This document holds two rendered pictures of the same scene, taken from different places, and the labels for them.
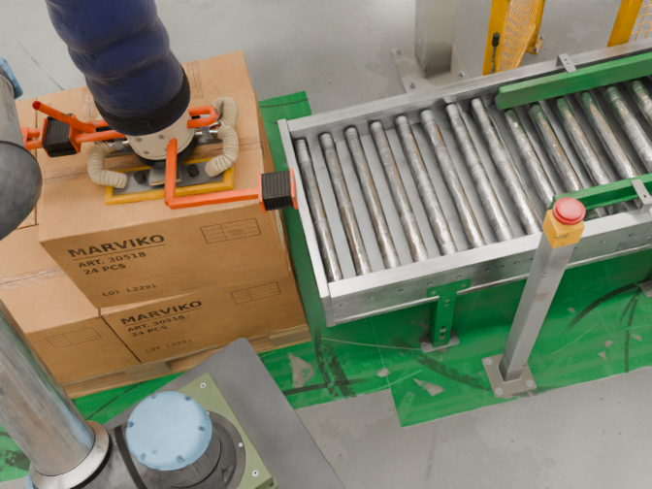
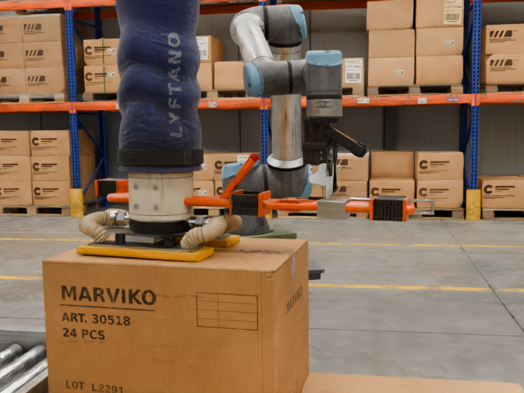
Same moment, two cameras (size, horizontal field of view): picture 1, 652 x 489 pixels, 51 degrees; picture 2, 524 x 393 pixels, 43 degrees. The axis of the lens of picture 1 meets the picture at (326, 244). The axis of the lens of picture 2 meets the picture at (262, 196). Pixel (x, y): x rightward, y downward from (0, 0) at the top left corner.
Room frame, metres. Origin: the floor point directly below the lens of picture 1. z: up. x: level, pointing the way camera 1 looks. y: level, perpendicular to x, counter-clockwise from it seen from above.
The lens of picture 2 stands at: (2.86, 1.05, 1.27)
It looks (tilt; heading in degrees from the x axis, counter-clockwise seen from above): 6 degrees down; 194
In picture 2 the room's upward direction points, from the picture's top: 1 degrees counter-clockwise
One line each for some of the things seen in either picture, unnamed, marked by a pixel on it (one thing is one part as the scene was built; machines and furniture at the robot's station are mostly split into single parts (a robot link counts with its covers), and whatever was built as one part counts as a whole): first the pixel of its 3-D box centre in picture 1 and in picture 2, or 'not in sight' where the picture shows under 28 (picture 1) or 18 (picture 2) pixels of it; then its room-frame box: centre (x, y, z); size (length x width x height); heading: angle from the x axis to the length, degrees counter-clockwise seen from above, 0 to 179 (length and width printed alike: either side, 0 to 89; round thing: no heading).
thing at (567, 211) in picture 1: (568, 213); not in sight; (0.80, -0.55, 1.02); 0.07 x 0.07 x 0.04
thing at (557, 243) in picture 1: (531, 311); not in sight; (0.80, -0.55, 0.50); 0.07 x 0.07 x 1.00; 4
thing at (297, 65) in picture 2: not in sight; (312, 76); (1.10, 0.75, 1.40); 0.12 x 0.12 x 0.09; 20
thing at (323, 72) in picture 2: not in sight; (323, 74); (1.20, 0.80, 1.39); 0.10 x 0.09 x 0.12; 20
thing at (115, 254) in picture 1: (172, 203); (185, 321); (1.24, 0.42, 0.74); 0.60 x 0.40 x 0.40; 89
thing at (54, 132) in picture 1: (61, 135); (250, 203); (1.27, 0.62, 1.07); 0.10 x 0.08 x 0.06; 176
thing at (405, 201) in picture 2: not in sight; (389, 208); (1.30, 0.97, 1.07); 0.08 x 0.07 x 0.05; 86
